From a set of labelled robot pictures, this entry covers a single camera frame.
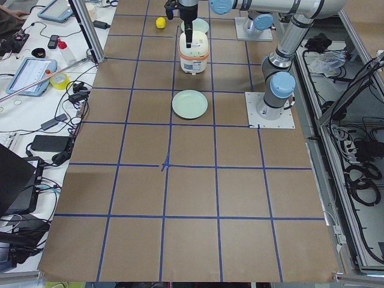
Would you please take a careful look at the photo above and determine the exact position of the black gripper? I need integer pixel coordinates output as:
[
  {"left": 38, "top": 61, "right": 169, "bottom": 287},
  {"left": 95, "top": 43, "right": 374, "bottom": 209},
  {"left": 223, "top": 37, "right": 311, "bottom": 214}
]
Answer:
[{"left": 164, "top": 0, "right": 198, "bottom": 49}]

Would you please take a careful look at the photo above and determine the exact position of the white orange rice cooker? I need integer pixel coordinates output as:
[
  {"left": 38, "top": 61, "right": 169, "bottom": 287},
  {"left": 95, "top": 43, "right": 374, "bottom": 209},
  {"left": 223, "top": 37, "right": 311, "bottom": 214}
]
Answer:
[{"left": 179, "top": 31, "right": 209, "bottom": 75}]

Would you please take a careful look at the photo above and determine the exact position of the green plate far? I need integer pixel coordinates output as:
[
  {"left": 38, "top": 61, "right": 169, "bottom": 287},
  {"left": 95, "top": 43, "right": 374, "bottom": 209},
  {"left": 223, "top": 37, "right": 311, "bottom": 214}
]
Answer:
[{"left": 193, "top": 18, "right": 209, "bottom": 34}]

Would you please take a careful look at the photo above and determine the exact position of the green plate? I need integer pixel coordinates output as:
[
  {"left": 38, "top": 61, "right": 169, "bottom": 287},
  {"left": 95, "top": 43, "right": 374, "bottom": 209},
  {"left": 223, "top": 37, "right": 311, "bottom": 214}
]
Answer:
[
  {"left": 193, "top": 18, "right": 209, "bottom": 34},
  {"left": 172, "top": 90, "right": 208, "bottom": 119}
]

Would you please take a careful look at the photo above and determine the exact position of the yellow lemon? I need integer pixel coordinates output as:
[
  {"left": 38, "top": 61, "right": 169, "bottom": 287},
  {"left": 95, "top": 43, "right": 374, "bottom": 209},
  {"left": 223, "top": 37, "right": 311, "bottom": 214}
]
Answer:
[{"left": 155, "top": 17, "right": 166, "bottom": 29}]

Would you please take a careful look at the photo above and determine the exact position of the green plate near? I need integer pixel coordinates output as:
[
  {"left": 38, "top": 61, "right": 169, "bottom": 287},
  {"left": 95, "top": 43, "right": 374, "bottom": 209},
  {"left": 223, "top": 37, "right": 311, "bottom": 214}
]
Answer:
[{"left": 172, "top": 90, "right": 208, "bottom": 119}]

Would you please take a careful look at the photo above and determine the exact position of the black power brick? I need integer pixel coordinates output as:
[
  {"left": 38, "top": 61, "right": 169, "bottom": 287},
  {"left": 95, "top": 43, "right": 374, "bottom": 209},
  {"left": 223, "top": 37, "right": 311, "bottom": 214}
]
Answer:
[{"left": 93, "top": 20, "right": 110, "bottom": 29}]

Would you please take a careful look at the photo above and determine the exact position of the red cap squeeze bottle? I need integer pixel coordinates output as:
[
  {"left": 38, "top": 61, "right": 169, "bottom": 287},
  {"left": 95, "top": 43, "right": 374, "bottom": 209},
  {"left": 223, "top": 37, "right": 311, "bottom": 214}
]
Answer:
[{"left": 58, "top": 38, "right": 76, "bottom": 65}]

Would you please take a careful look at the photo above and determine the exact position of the black cloth bundle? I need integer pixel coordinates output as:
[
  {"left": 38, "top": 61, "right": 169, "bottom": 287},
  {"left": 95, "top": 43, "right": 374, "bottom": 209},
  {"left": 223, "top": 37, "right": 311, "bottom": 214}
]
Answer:
[{"left": 304, "top": 32, "right": 332, "bottom": 53}]

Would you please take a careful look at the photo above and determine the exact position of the blue tablet far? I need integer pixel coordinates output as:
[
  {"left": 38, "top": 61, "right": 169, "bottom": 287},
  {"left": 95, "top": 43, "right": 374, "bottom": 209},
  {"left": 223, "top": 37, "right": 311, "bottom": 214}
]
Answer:
[{"left": 37, "top": 0, "right": 73, "bottom": 23}]

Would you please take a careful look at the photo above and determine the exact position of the blue tablet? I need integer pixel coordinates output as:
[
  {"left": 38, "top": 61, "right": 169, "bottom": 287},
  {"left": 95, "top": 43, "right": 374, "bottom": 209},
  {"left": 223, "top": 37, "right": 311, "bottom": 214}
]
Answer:
[
  {"left": 37, "top": 0, "right": 73, "bottom": 23},
  {"left": 5, "top": 57, "right": 57, "bottom": 97}
]

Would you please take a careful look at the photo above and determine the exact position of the black phone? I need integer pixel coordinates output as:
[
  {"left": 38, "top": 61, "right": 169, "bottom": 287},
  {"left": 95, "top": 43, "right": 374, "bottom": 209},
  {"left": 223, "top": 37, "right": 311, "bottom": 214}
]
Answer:
[{"left": 47, "top": 35, "right": 59, "bottom": 49}]

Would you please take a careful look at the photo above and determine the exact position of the yellow tape roll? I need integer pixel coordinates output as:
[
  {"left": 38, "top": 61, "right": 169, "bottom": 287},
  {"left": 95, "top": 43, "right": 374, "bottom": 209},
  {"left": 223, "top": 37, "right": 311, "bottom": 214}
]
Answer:
[{"left": 49, "top": 73, "right": 70, "bottom": 90}]

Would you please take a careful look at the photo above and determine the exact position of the white cloth bundle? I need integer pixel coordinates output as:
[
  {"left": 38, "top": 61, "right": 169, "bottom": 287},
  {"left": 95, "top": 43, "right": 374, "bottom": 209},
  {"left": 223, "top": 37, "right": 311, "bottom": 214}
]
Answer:
[{"left": 308, "top": 51, "right": 346, "bottom": 77}]

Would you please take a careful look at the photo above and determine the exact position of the black round bowl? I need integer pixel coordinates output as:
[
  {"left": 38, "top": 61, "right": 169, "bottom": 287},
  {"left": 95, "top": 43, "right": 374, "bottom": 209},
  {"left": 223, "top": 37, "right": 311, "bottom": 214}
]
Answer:
[{"left": 31, "top": 47, "right": 46, "bottom": 58}]

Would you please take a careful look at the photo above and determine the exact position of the blue tablet near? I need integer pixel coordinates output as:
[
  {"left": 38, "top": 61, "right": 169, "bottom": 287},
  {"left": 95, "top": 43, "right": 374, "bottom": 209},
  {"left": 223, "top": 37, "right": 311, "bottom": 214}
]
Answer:
[{"left": 5, "top": 57, "right": 57, "bottom": 97}]

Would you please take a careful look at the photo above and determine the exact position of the black power adapter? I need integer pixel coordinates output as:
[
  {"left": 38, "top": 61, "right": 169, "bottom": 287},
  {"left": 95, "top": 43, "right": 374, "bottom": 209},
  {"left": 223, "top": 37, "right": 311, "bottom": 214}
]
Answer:
[{"left": 31, "top": 135, "right": 70, "bottom": 152}]

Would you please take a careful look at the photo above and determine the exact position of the metal rod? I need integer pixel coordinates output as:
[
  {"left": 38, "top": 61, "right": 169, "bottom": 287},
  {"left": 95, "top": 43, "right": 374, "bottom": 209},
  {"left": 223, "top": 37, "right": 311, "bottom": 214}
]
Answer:
[{"left": 1, "top": 56, "right": 91, "bottom": 102}]

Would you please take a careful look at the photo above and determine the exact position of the black laptop computer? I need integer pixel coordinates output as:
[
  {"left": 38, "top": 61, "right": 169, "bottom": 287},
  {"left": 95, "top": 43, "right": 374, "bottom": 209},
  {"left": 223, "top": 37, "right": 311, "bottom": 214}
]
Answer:
[{"left": 1, "top": 145, "right": 43, "bottom": 216}]

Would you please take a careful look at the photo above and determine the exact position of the aluminium frame post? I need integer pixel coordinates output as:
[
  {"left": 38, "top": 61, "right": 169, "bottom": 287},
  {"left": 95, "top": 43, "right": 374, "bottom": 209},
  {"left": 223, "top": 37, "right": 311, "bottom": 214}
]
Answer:
[{"left": 68, "top": 0, "right": 105, "bottom": 64}]

